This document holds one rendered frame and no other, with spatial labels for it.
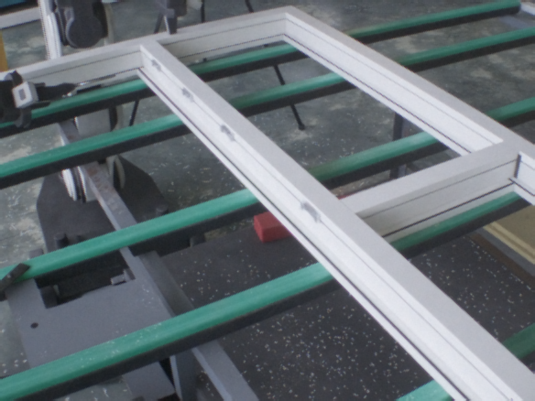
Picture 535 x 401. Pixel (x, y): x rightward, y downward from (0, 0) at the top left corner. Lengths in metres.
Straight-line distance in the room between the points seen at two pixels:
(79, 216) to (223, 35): 0.95
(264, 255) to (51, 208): 1.19
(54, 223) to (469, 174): 1.61
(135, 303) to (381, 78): 0.81
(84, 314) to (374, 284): 0.43
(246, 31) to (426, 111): 0.60
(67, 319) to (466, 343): 0.57
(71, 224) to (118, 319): 1.42
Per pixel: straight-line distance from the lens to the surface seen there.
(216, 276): 1.48
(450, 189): 1.20
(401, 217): 1.15
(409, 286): 0.95
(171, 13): 1.70
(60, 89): 1.56
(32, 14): 5.03
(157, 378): 1.33
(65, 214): 2.49
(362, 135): 3.19
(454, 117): 1.41
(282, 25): 1.90
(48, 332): 1.04
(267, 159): 1.20
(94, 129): 2.12
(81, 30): 1.87
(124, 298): 1.06
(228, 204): 1.21
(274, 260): 1.52
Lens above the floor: 1.56
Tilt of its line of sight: 34 degrees down
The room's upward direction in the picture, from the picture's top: 1 degrees counter-clockwise
